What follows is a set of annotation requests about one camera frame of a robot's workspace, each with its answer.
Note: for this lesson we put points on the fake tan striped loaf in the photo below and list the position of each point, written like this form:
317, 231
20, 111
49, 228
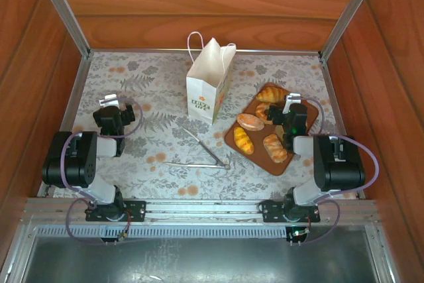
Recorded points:
275, 148

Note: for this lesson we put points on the fake orange croissant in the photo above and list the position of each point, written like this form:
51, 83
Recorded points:
271, 94

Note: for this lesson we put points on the fake brown twisted bread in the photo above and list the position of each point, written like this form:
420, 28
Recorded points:
261, 109

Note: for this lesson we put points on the fake round sugared bun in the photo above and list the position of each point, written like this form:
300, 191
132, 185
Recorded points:
250, 121

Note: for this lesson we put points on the brown serving board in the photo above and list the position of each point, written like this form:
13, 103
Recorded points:
265, 162

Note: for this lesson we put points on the fake yellow red-striped bread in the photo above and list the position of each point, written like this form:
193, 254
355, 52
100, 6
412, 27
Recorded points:
243, 140

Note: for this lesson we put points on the metal tongs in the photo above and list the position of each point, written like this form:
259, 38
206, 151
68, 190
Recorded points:
226, 165

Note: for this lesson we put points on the white printed paper bag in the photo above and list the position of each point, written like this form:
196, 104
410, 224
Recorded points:
202, 74

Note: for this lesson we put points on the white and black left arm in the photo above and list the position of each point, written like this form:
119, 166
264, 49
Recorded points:
69, 163

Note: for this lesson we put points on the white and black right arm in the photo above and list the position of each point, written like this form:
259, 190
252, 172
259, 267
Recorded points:
338, 170

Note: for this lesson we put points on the floral tablecloth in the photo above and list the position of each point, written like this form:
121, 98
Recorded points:
165, 177

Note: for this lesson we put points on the small circuit board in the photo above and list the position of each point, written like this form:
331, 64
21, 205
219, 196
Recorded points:
298, 232
123, 235

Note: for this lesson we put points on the shiny metal sheet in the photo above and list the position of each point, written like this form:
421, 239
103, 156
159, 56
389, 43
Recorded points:
198, 263

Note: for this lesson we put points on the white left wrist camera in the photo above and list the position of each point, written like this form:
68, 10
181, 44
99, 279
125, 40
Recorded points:
109, 100

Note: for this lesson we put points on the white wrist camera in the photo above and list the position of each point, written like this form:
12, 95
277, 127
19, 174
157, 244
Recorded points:
293, 98
109, 100

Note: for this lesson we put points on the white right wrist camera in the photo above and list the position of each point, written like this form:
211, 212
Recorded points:
293, 98

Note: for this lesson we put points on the aluminium side rail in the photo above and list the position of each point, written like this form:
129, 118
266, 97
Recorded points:
340, 120
77, 90

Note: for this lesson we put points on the long aluminium table rail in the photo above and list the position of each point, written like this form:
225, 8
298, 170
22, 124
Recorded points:
149, 51

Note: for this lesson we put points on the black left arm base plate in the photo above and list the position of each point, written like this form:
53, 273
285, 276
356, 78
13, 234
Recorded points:
136, 210

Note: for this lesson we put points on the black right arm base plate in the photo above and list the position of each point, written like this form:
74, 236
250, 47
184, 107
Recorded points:
270, 211

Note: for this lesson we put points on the aluminium frame post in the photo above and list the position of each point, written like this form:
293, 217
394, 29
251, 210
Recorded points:
63, 11
351, 11

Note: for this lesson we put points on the wide aluminium frame beam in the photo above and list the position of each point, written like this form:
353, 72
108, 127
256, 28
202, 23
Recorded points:
198, 208

